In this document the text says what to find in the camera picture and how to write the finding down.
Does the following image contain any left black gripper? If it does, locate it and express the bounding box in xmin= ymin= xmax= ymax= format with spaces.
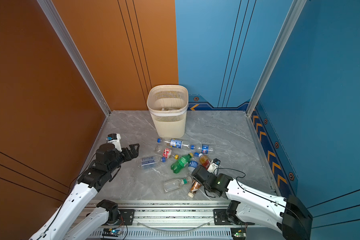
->
xmin=108 ymin=142 xmax=139 ymax=176

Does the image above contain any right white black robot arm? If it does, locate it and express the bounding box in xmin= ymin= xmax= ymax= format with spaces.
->
xmin=192 ymin=166 xmax=313 ymax=240

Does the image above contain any aluminium corner post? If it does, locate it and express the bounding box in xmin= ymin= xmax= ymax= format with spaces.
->
xmin=37 ymin=0 xmax=111 ymax=117
xmin=246 ymin=0 xmax=307 ymax=117

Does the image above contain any brown tea bottle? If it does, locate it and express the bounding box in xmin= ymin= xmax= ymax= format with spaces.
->
xmin=188 ymin=180 xmax=202 ymax=198

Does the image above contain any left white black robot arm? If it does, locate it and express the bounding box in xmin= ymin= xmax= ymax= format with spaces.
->
xmin=31 ymin=143 xmax=140 ymax=240

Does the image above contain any clear bottle green cap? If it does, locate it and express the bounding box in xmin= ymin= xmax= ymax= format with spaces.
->
xmin=164 ymin=176 xmax=193 ymax=193

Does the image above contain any bottle red yellow label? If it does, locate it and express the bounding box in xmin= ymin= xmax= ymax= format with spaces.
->
xmin=199 ymin=153 xmax=211 ymax=170

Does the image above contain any green circuit board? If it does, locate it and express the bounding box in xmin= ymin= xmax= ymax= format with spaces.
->
xmin=101 ymin=229 xmax=123 ymax=239
xmin=230 ymin=228 xmax=247 ymax=240

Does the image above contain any clear Pepsi water bottle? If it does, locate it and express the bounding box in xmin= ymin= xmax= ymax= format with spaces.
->
xmin=190 ymin=144 xmax=215 ymax=154

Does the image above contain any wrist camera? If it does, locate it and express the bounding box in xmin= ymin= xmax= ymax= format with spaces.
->
xmin=107 ymin=134 xmax=122 ymax=152
xmin=208 ymin=159 xmax=221 ymax=174

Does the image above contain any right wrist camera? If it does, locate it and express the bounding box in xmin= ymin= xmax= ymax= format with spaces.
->
xmin=208 ymin=159 xmax=221 ymax=174

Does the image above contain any cream slatted waste bin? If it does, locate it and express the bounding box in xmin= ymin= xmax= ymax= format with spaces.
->
xmin=147 ymin=85 xmax=189 ymax=138

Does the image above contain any right green circuit board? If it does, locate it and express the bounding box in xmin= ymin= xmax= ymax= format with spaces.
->
xmin=230 ymin=228 xmax=247 ymax=240

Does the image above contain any green Sprite bottle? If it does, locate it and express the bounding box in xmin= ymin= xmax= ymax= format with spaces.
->
xmin=171 ymin=153 xmax=194 ymax=174

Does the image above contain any clear bottle pale blue label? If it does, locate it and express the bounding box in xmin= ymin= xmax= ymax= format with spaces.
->
xmin=139 ymin=156 xmax=167 ymax=169

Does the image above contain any left green circuit board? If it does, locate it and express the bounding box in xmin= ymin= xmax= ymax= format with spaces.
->
xmin=101 ymin=229 xmax=123 ymax=239

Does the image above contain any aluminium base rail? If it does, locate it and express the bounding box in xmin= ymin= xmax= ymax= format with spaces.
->
xmin=41 ymin=200 xmax=307 ymax=240

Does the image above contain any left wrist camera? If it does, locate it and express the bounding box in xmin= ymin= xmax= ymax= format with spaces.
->
xmin=107 ymin=134 xmax=122 ymax=152

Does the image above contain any clear bottle blue yellow label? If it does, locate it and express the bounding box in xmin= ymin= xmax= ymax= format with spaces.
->
xmin=157 ymin=138 xmax=193 ymax=150

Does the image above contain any small bottle red white label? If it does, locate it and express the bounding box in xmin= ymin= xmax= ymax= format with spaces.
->
xmin=155 ymin=145 xmax=179 ymax=160

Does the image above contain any left aluminium corner post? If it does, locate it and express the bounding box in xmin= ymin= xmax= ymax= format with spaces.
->
xmin=37 ymin=0 xmax=111 ymax=117

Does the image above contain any right aluminium corner post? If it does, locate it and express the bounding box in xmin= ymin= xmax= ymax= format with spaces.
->
xmin=246 ymin=0 xmax=307 ymax=117

